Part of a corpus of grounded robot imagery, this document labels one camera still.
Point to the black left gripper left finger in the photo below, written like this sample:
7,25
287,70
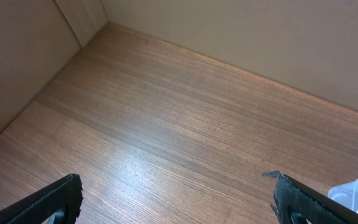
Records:
59,202

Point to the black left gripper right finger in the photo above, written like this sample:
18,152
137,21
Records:
295,203

